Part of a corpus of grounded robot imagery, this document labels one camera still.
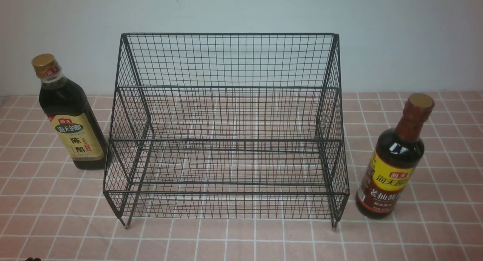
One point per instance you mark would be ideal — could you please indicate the soy sauce bottle red neck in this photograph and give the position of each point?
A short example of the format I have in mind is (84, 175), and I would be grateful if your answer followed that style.
(397, 153)

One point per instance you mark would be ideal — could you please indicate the vinegar bottle with gold cap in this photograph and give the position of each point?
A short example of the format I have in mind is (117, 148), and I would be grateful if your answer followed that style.
(68, 110)

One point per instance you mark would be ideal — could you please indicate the pink checkered tablecloth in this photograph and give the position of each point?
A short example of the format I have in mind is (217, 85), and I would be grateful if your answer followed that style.
(50, 210)

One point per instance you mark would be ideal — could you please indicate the black wire mesh rack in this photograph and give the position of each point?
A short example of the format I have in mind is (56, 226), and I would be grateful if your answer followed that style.
(208, 125)

